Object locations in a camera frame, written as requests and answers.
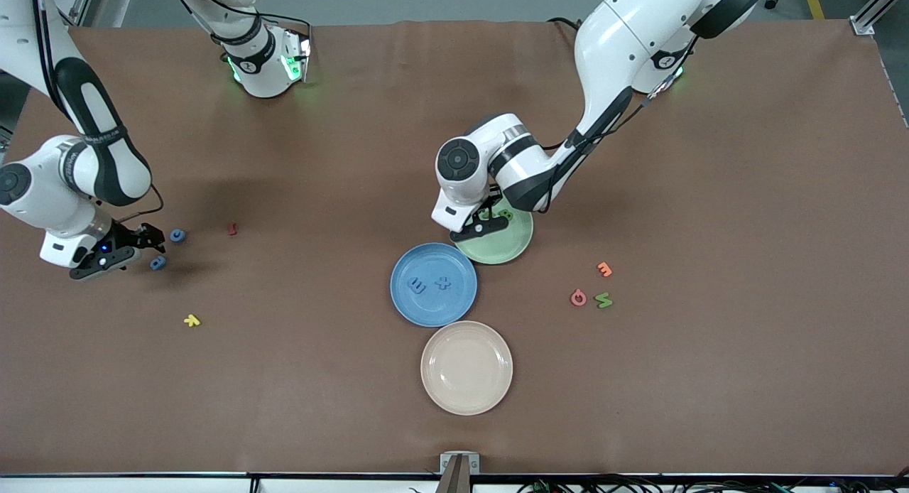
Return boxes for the green plate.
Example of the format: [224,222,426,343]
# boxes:
[452,205,535,266]

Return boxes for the brown table mat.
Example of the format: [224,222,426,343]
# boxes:
[0,18,909,476]

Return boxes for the blue plate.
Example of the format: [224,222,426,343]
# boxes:
[390,242,479,328]

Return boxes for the grey metal bracket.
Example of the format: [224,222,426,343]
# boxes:
[440,452,481,475]

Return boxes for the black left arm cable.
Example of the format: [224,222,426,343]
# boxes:
[540,35,704,153]

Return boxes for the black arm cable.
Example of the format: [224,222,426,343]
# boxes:
[28,0,165,224]
[540,35,704,153]

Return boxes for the black right base cable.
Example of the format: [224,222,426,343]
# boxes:
[158,0,313,50]

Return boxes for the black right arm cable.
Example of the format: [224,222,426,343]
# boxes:
[28,0,165,224]

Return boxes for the beige plate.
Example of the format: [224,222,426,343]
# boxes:
[420,320,513,416]

